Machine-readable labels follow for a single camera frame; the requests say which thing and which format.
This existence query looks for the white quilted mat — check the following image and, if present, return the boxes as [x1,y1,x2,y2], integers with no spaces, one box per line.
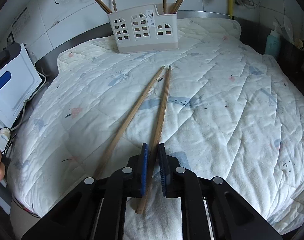
[7,18,304,234]

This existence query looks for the beige plastic utensil holder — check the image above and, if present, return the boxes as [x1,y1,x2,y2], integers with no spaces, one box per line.
[108,4,179,54]

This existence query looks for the white appliance box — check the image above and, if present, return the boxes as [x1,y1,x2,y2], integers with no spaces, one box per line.
[0,42,42,128]

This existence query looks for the teal soap bottle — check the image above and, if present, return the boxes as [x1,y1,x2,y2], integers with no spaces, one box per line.
[265,30,281,59]

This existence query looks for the wooden chopstick in holder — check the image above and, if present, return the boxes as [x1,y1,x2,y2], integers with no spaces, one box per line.
[94,0,112,14]
[112,0,117,12]

